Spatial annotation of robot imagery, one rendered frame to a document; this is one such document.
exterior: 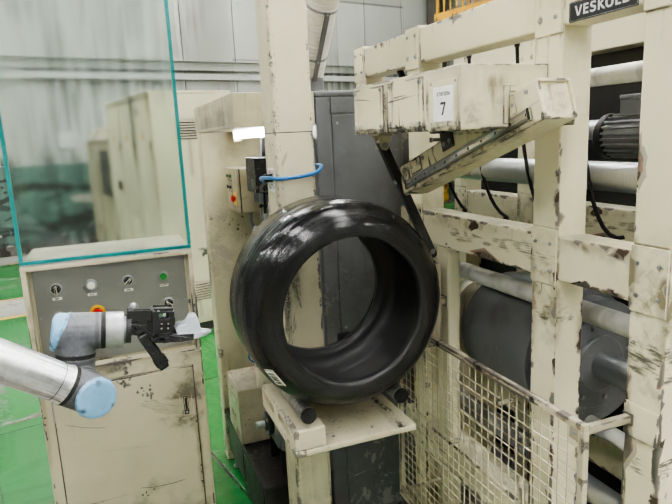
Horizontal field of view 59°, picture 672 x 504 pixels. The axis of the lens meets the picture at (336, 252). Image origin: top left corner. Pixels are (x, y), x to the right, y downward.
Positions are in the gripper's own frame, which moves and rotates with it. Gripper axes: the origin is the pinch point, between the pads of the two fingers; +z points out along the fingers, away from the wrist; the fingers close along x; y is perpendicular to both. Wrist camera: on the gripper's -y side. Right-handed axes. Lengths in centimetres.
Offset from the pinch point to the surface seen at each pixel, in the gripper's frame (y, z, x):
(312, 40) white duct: 92, 49, 72
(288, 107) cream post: 62, 27, 27
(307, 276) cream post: 9.6, 36.6, 26.6
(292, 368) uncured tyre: -6.7, 20.5, -12.0
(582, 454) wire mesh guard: -12, 72, -60
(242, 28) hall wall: 282, 217, 990
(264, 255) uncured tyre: 22.3, 12.7, -7.8
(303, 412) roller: -20.0, 24.9, -10.2
